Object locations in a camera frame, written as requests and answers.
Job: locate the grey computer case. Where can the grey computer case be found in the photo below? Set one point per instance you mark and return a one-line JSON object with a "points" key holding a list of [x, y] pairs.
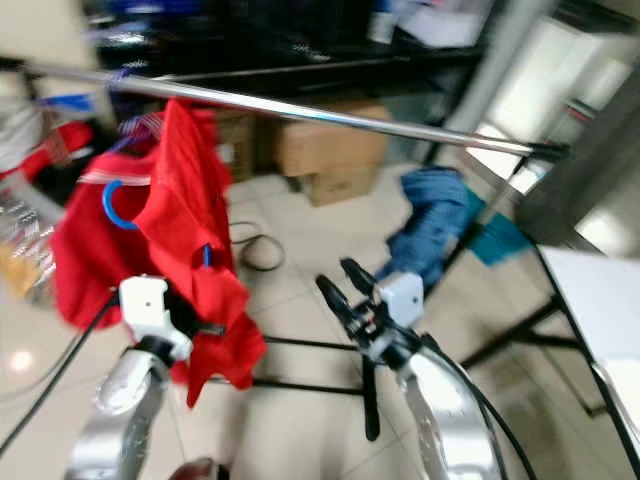
{"points": [[445, 22]]}

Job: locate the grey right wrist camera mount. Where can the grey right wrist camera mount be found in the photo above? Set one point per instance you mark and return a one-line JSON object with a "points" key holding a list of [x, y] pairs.
{"points": [[400, 297]]}

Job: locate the black clothes rack silver rail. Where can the black clothes rack silver rail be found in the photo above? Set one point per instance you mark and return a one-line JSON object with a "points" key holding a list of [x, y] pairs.
{"points": [[310, 108]]}

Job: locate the red shirt white trim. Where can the red shirt white trim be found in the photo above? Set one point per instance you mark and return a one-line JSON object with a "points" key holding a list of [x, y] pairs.
{"points": [[90, 260]]}

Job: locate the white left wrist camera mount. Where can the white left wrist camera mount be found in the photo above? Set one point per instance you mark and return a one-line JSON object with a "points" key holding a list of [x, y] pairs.
{"points": [[150, 305]]}

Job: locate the crumpled red cloth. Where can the crumpled red cloth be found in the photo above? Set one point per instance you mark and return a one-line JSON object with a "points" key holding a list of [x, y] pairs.
{"points": [[72, 140]]}

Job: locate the crumpled grey white cloth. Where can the crumpled grey white cloth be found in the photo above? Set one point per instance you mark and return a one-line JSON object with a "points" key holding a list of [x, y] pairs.
{"points": [[20, 125]]}

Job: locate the blue plastic hanger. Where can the blue plastic hanger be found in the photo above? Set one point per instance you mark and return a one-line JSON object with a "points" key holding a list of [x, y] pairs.
{"points": [[108, 212]]}

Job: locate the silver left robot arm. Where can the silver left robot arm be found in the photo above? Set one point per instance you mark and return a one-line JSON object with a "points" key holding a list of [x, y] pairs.
{"points": [[120, 410]]}

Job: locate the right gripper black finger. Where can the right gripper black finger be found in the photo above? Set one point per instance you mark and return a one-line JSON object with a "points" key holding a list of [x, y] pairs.
{"points": [[336, 302], [360, 279]]}

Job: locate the white boxy appliance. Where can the white boxy appliance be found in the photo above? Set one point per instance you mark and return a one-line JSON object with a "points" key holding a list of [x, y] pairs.
{"points": [[550, 90]]}

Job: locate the blue denim garment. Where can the blue denim garment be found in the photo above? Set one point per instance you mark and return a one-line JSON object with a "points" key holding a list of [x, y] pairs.
{"points": [[435, 220]]}

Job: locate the brown cardboard box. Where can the brown cardboard box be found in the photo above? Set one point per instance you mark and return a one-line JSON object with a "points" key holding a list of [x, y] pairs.
{"points": [[330, 150]]}

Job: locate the clear plastic bag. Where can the clear plastic bag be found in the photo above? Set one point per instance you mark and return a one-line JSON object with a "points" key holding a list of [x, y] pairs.
{"points": [[25, 250]]}

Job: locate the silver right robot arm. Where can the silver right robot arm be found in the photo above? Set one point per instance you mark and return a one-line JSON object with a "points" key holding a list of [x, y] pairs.
{"points": [[445, 410]]}

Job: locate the black desk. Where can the black desk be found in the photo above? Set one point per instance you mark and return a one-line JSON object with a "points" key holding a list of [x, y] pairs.
{"points": [[290, 50]]}

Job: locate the purple plastic hanger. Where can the purple plastic hanger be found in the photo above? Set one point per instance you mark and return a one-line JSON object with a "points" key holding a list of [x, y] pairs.
{"points": [[120, 78]]}

